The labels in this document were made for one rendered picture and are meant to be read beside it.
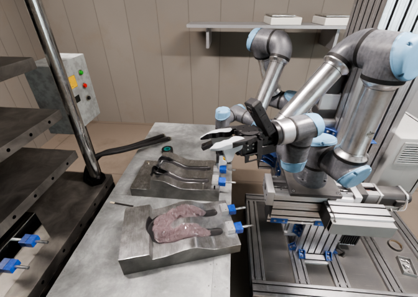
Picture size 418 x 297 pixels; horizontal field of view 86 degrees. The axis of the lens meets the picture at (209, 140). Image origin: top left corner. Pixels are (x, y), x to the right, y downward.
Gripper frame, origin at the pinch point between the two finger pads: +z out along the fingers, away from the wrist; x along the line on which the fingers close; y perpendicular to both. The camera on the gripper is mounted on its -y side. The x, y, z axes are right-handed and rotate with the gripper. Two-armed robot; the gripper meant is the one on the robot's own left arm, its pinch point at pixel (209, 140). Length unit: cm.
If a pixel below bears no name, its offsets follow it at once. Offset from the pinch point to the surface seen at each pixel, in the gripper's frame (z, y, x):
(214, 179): -19, 48, 47
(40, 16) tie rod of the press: 43, -34, 72
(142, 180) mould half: 18, 51, 68
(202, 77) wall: -89, 33, 264
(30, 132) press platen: 59, 9, 62
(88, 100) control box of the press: 41, 10, 111
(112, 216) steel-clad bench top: 37, 59, 54
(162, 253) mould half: 17, 56, 19
